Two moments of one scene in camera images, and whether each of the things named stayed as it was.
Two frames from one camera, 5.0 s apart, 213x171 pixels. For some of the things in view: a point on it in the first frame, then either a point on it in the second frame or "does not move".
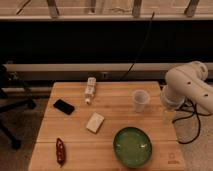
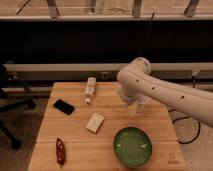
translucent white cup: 140,97 does not move
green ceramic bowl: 132,147 does not move
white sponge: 95,122 does not move
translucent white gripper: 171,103 to 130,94
